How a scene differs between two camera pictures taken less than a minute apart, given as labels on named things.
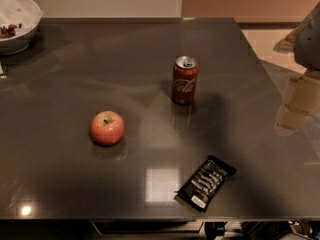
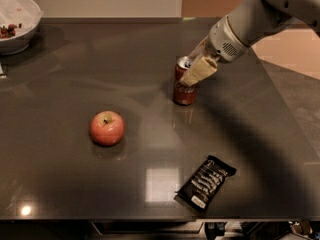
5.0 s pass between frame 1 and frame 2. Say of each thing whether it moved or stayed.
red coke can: stayed
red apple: stayed
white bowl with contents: stayed
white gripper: moved
